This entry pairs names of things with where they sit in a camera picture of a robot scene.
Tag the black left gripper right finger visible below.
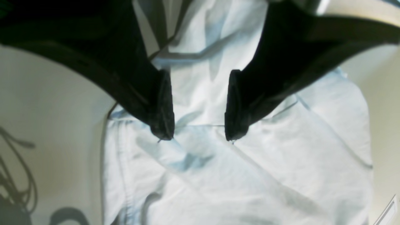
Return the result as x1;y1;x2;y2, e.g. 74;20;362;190
225;0;400;141

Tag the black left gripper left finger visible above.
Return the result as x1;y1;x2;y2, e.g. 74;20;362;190
0;0;175;140

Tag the white t-shirt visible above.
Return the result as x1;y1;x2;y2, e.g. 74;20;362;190
103;0;373;225

